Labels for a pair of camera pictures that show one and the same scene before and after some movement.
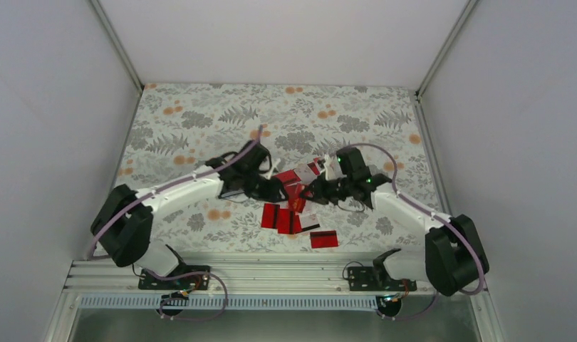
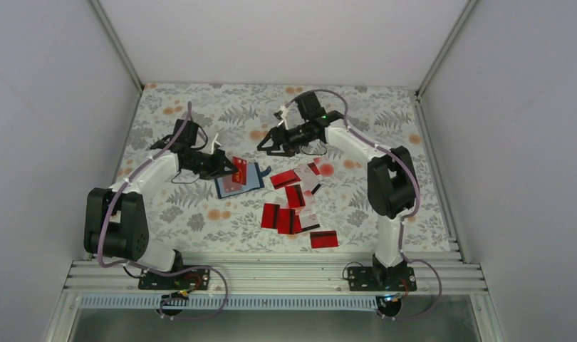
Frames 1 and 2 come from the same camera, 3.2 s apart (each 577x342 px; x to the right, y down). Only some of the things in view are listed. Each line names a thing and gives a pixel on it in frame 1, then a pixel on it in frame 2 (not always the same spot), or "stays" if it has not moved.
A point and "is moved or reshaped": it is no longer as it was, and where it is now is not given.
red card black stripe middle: (323, 239) stays
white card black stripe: (309, 221) stays
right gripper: (320, 194) to (276, 133)
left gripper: (271, 194) to (216, 169)
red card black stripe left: (269, 215) stays
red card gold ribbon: (296, 197) is moved or reshaped
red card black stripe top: (288, 176) stays
